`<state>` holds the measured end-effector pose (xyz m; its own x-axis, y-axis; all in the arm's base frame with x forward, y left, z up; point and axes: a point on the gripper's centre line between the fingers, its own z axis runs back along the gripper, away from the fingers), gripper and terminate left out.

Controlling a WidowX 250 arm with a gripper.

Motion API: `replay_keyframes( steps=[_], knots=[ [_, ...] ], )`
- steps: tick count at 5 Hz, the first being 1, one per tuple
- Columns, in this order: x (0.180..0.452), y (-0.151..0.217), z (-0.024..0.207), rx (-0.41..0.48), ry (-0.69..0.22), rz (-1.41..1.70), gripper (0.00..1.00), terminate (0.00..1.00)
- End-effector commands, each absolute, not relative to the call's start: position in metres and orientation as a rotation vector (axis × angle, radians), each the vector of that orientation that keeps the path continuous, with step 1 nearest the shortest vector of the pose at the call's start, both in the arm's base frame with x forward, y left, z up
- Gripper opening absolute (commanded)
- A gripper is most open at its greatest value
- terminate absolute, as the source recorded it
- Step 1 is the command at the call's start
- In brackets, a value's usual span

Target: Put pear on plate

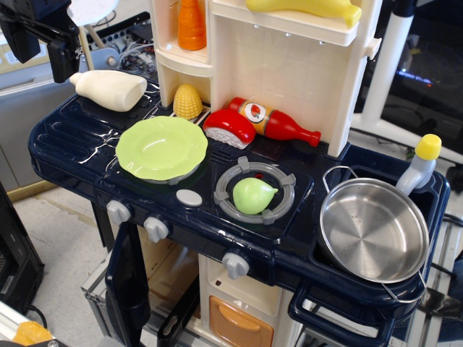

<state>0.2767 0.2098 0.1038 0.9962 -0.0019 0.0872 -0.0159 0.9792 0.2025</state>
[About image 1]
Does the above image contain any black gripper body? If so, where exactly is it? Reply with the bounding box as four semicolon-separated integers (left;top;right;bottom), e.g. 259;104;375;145
23;19;80;61

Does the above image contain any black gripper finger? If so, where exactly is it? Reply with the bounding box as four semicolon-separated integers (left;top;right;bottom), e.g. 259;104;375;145
48;39;80;83

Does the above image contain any light green toy pear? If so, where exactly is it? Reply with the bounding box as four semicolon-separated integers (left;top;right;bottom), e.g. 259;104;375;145
232;177;279;215

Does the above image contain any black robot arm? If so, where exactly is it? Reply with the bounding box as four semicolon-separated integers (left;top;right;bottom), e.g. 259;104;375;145
1;0;82;83

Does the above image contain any light green toy plate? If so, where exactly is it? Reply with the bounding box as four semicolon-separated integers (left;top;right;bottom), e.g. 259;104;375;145
116;116;208;181

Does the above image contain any white toy mayonnaise bottle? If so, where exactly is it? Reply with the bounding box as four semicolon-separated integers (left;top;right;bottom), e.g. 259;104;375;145
69;70;148;112

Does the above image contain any yellow toy corn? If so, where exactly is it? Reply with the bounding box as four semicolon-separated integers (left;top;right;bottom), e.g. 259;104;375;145
173;84;203;120

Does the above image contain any orange toy carrot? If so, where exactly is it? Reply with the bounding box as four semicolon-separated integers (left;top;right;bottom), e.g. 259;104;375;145
177;0;207;51

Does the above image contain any grey left stove knob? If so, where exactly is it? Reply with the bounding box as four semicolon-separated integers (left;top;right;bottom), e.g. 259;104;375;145
106;200;131;225

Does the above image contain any grey stove knob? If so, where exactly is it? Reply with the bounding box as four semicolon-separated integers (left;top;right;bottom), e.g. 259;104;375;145
106;200;131;225
221;252;250;280
143;217;169;243

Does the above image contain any red toy sushi piece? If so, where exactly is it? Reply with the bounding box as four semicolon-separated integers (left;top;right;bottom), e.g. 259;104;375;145
203;109;256;150

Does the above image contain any grey oval button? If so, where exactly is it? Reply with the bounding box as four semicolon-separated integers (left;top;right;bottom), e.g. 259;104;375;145
176;189;203;207

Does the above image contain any grey middle stove knob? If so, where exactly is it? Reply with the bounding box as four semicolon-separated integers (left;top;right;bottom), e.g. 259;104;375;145
143;217;169;243

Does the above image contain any red toy ketchup bottle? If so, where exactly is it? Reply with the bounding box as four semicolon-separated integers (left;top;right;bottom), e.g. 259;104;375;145
227;97;321;147

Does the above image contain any black computer case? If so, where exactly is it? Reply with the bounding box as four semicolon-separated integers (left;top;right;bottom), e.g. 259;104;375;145
1;188;44;314

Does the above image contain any toy kitchen play set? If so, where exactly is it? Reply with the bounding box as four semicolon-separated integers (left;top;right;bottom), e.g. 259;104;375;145
28;1;450;346

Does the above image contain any dark blue oven door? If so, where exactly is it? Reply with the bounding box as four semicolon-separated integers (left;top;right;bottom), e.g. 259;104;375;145
105;222;151;346

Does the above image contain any grey right stove knob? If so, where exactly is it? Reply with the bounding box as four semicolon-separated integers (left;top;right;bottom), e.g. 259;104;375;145
221;252;250;280

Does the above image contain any yellow sponge object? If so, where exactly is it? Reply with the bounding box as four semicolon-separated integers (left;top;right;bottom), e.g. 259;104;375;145
12;321;54;346

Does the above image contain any yellow toy banana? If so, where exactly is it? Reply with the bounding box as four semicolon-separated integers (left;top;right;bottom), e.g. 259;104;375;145
245;0;362;27

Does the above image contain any orange toy drawer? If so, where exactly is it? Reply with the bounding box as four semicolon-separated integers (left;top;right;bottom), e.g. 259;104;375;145
209;296;274;347

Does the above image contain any stainless steel pot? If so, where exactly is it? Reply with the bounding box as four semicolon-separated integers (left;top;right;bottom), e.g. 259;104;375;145
318;168;430;304

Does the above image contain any grey toy faucet yellow cap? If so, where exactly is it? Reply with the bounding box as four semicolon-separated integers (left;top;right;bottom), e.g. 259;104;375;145
396;134;442;195

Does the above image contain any grey toy burner ring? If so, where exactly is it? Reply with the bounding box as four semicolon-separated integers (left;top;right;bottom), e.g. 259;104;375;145
213;156;297;226

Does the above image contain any white pipe frame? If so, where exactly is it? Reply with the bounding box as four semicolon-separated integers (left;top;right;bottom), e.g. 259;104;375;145
352;1;462;164

